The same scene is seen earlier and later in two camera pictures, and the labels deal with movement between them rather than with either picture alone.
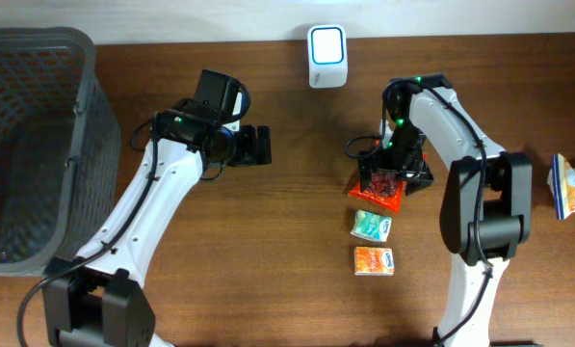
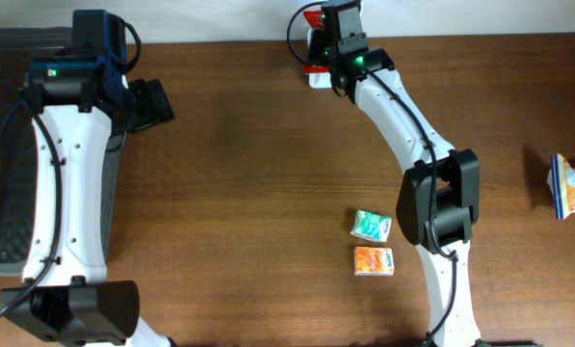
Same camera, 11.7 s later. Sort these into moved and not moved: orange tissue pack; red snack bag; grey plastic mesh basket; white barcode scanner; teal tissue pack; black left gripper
Moved: red snack bag; black left gripper
Not moved: white barcode scanner; teal tissue pack; grey plastic mesh basket; orange tissue pack
